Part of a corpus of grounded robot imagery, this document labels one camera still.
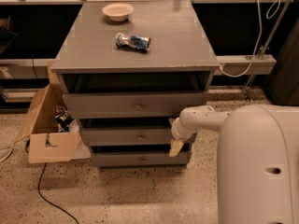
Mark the grey drawer cabinet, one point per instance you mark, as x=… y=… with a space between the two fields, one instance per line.
x=180 y=58

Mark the metal diagonal pole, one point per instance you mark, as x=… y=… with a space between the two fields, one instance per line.
x=259 y=53

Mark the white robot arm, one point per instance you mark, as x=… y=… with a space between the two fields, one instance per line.
x=257 y=160

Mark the grey top drawer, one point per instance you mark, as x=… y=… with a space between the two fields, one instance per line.
x=131 y=104

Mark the open cardboard box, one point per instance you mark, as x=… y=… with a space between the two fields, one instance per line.
x=40 y=126

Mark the crushed blue soda can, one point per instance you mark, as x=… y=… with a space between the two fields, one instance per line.
x=133 y=42

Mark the grey wall rail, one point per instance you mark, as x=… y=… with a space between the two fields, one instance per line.
x=38 y=68

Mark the white bowl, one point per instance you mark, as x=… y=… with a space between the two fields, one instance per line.
x=118 y=11

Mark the black snack bag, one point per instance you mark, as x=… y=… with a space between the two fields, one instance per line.
x=63 y=118

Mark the grey bottom drawer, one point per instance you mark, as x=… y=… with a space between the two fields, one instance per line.
x=139 y=159

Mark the grey drawer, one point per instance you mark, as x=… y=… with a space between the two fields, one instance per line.
x=126 y=136
x=131 y=104
x=139 y=159

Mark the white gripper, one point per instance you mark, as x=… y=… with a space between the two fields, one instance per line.
x=177 y=132

